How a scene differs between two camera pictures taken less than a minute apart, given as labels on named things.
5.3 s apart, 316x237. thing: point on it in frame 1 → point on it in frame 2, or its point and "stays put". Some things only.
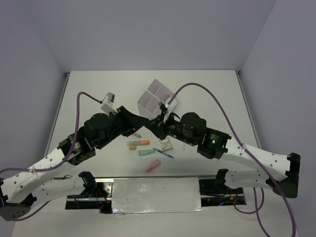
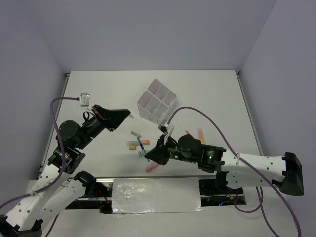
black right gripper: (157, 127) → (158, 153)
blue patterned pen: (163, 152) → (142, 146)
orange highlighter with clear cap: (138, 142) stays put
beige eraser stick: (137, 135) stays put
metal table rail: (154, 177) stays put
